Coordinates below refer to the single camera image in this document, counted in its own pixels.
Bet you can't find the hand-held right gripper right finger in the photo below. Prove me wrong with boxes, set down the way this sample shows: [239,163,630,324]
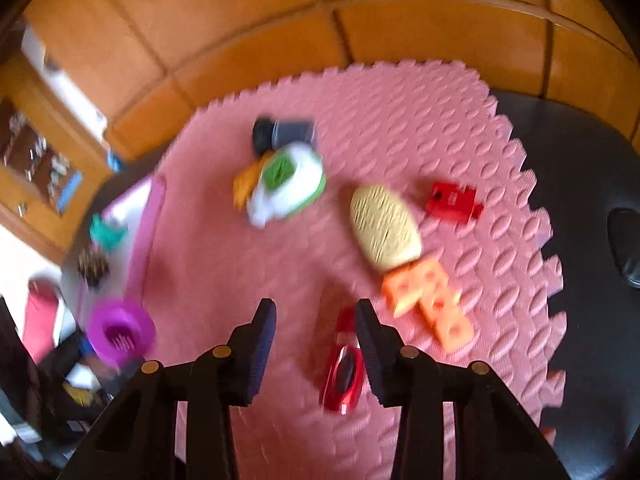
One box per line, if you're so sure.
[355,298,571,480]

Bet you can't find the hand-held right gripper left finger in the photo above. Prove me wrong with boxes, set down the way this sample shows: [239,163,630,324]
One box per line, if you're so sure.
[57,298,277,480]

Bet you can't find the yellow embossed oval block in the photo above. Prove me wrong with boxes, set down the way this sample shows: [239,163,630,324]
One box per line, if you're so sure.
[349,184,423,271]

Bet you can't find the pink storage box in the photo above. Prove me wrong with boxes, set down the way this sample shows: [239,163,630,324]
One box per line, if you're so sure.
[65,172,167,346]

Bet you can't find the red toy car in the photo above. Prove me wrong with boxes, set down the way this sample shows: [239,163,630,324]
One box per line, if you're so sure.
[320,306,366,413]

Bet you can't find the yellow-orange cheese toy block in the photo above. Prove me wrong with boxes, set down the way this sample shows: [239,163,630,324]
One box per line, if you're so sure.
[419,258,475,353]

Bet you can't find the purple plastic bowl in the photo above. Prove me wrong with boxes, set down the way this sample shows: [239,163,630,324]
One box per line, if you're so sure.
[86,297,157,367]

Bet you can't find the white and green toy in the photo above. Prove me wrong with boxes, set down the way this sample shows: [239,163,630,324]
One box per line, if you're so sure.
[246,142,328,230]

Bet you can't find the orange toy piece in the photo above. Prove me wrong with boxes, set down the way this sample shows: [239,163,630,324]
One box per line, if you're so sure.
[232,152,273,210]

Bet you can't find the red wooden puzzle piece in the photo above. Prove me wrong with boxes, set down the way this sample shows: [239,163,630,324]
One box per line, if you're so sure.
[425,181,485,223]

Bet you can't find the brown spiky toy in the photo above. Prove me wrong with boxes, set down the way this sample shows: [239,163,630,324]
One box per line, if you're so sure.
[77,247,111,288]

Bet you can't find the teal plastic toy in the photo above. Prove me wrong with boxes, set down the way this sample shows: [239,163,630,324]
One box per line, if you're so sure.
[89,214,130,252]

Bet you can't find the pink foam puzzle mat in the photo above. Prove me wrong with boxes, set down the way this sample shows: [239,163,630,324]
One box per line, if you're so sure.
[117,59,568,480]

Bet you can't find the red cloth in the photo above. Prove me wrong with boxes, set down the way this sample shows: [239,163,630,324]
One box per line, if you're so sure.
[22,280,63,363]

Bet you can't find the wooden glass-door cabinet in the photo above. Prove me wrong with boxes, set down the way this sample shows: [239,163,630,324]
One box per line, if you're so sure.
[0,52,115,263]

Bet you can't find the black toy camera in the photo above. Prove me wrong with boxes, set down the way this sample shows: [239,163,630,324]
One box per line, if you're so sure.
[251,117,318,157]

